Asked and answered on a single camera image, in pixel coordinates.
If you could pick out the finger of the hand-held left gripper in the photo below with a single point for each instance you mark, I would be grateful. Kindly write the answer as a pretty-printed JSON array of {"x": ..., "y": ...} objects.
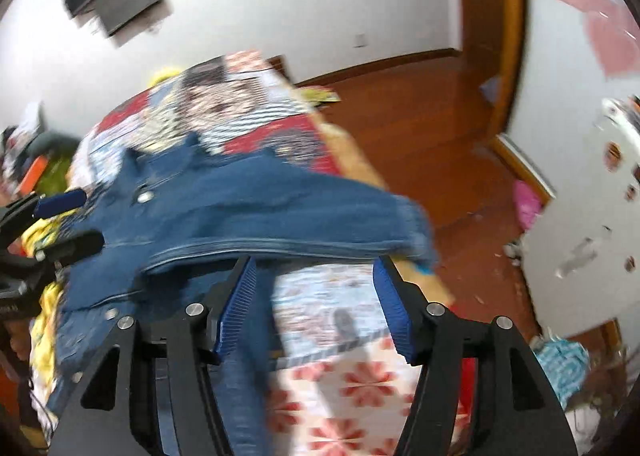
[
  {"x": 60, "y": 203},
  {"x": 75, "y": 243}
]

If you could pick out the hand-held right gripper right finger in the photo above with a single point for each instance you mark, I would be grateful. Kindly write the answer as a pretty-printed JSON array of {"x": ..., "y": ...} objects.
[{"x": 395, "y": 308}]

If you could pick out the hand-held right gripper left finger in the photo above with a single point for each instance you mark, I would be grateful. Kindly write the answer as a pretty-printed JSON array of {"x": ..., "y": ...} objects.
[{"x": 237, "y": 308}]

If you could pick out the blue denim jeans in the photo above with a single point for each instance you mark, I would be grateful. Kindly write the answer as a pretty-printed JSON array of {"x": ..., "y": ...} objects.
[{"x": 260, "y": 216}]

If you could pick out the green cloth pile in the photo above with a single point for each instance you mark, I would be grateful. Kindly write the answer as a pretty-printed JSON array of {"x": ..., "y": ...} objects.
[{"x": 52, "y": 178}]

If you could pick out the yellow cartoon fleece blanket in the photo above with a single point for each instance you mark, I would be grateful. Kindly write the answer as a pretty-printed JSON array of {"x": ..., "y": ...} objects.
[{"x": 42, "y": 316}]

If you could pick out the pink bag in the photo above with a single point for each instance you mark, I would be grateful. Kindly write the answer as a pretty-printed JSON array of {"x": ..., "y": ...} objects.
[{"x": 526, "y": 203}]

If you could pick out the teal checked cloth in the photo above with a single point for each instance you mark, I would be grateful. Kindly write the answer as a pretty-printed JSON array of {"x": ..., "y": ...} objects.
[{"x": 567, "y": 368}]

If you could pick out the white cabinet with stickers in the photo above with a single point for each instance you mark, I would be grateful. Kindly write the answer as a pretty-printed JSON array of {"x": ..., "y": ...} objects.
[{"x": 580, "y": 216}]

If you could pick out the patchwork printed bedsheet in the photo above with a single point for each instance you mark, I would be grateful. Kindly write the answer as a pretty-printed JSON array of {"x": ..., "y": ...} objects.
[{"x": 240, "y": 95}]

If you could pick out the yellow packet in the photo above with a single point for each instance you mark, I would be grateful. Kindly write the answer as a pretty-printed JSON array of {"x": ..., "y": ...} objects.
[{"x": 320, "y": 93}]

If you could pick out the white wall socket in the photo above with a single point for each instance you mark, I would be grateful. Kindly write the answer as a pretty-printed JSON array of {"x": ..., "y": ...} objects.
[{"x": 359, "y": 40}]

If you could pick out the wooden door frame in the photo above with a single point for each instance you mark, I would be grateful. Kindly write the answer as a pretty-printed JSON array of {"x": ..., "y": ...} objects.
[{"x": 492, "y": 35}]

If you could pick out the pink wall decoration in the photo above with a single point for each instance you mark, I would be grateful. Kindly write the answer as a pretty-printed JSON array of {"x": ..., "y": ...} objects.
[{"x": 595, "y": 18}]

